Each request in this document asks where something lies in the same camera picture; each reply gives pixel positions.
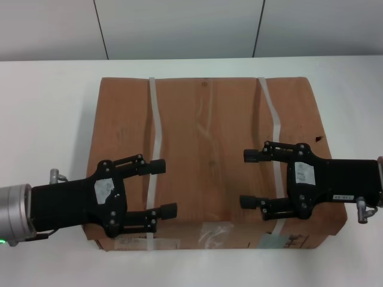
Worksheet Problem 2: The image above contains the left gripper cable with plug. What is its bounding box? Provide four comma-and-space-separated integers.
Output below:
26, 169, 69, 240

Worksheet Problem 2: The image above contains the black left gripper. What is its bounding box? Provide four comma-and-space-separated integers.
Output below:
31, 153, 178, 239

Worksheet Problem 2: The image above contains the gripper cable with plug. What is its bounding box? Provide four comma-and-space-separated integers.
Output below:
355, 196, 378, 225
26, 169, 69, 240

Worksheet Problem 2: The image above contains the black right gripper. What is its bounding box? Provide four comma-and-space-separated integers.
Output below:
243, 141, 381, 221

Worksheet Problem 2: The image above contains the right gripper cable with plug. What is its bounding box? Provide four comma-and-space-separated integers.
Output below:
355, 196, 378, 225

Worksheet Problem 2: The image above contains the brown cardboard box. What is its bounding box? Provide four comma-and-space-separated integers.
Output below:
83, 76, 348, 252

